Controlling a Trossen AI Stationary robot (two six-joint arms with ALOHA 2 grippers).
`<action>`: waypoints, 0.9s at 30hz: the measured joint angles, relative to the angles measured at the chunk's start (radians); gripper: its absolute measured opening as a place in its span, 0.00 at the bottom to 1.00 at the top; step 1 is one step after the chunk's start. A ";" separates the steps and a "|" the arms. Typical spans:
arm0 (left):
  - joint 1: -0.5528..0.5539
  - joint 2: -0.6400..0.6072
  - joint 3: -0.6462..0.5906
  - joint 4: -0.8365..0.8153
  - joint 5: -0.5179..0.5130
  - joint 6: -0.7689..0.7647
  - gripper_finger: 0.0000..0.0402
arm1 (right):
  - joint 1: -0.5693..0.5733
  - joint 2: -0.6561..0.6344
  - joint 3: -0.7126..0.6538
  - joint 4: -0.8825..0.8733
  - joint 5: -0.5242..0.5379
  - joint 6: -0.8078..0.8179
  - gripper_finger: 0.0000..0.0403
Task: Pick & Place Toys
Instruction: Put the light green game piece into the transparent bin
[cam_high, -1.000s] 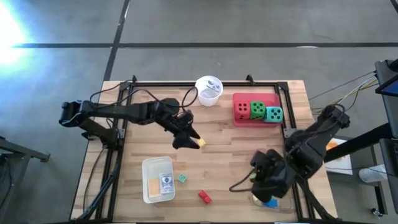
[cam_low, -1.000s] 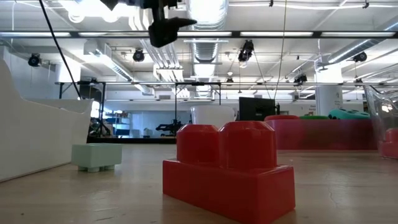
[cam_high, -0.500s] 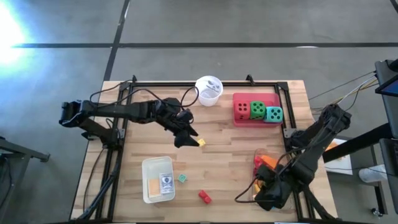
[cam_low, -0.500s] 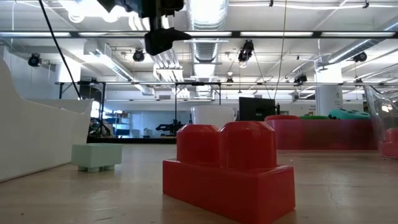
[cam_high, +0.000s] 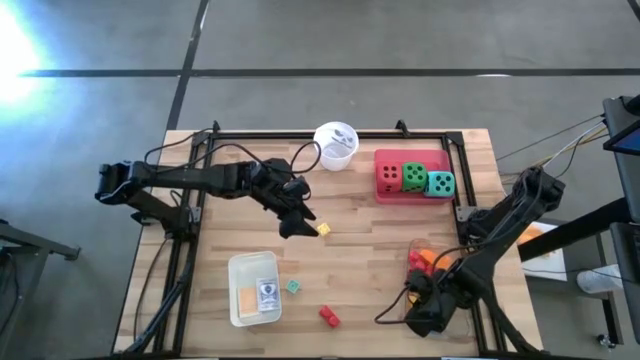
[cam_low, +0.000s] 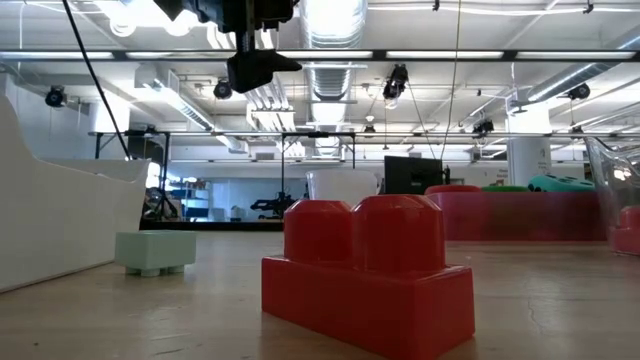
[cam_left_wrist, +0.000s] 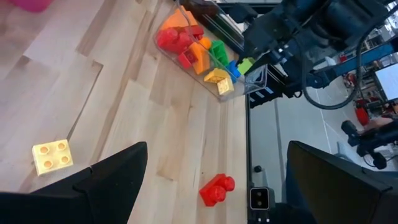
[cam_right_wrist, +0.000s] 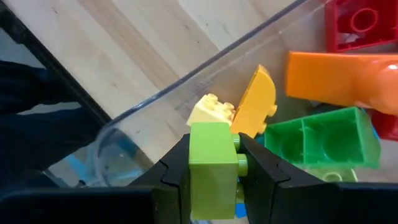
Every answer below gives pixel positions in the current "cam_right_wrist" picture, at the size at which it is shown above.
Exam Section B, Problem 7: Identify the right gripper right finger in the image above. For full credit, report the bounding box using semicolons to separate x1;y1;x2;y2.
238;133;398;224

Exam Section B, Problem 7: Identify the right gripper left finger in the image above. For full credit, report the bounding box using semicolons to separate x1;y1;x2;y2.
0;133;192;224

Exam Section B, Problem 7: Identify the light green small brick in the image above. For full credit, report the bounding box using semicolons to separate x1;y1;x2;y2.
306;167;359;184

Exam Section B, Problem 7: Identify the green two-stud brick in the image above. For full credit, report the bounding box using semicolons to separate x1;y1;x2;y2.
263;106;382;170

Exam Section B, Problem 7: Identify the blue two-stud brick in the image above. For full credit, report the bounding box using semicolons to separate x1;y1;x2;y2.
234;201;249;219

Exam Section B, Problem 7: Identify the clear plastic bin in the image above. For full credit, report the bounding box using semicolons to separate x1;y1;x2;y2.
46;0;398;188

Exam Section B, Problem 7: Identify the blue small brick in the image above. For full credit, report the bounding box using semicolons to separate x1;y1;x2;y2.
371;123;381;141

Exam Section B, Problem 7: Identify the red two-stud brick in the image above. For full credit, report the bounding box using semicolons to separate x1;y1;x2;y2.
369;108;398;142
324;0;398;54

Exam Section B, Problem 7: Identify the orange-yellow brick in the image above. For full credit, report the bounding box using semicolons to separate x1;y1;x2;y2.
229;64;279;139

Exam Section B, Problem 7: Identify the yellow small brick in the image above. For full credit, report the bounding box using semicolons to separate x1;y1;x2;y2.
186;93;236;127

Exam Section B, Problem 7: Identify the orange block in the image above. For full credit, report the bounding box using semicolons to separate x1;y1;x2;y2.
285;50;398;116

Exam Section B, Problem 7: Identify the dark blue bulky object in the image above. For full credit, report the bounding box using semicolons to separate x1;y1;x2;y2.
0;60;105;195

